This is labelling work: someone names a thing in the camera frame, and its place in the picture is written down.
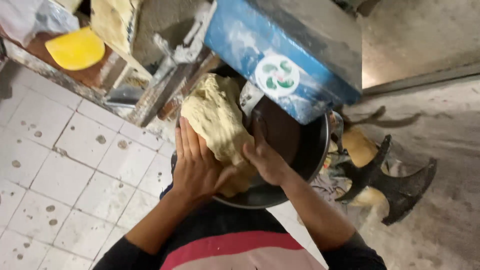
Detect person's right hand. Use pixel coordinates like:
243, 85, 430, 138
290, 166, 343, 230
242, 111, 297, 187

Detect metal dough hook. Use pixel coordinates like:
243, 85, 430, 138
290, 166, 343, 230
239, 80, 265, 126

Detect blue dough mixer machine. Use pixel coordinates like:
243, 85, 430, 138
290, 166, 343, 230
204, 0, 363, 126

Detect person's striped shirt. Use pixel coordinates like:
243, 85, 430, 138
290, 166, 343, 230
93, 184, 388, 270

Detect person's left hand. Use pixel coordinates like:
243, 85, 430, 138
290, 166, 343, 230
172, 116, 238, 203

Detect black mixer base legs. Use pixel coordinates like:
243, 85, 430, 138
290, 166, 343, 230
334, 134, 438, 226

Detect dark metal mixer bowl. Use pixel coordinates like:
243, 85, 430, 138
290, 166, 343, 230
170, 95, 332, 210

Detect pale yellow dough lump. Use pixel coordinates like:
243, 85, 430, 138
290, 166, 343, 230
180, 73, 260, 199

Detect tan flour-caked machine part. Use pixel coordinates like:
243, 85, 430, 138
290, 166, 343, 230
340, 127, 379, 168

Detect flour-caked wooden work table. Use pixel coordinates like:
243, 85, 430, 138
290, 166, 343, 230
0, 0, 222, 128

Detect white plastic bag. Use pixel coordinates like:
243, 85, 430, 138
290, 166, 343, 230
0, 0, 80, 48

